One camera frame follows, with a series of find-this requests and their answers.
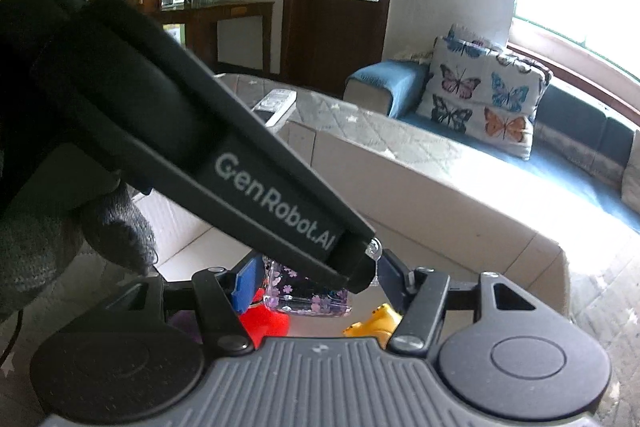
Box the clear box with purple flowers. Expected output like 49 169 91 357
262 257 352 319

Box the purple toy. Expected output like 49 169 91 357
167 309 206 344

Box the yellow toy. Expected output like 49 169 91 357
342 303 404 339

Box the grey sofa cushion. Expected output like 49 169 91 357
620 151 640 210

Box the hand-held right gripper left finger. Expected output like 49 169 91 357
106 257 264 356

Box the person's left hand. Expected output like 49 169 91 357
0 178 159 324

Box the blue sofa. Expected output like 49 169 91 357
342 59 640 235

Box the red toy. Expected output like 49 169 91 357
239 289 292 351

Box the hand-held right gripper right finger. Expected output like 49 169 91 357
377 252 546 356

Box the small butterfly print pillow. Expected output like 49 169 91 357
446 23 507 54

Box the thin black cable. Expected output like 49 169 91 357
0 309 23 360

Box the large butterfly print pillow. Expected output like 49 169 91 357
415 35 554 160

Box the wooden console table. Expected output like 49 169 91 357
159 1 277 76

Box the white remote control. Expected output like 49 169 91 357
250 89 299 128

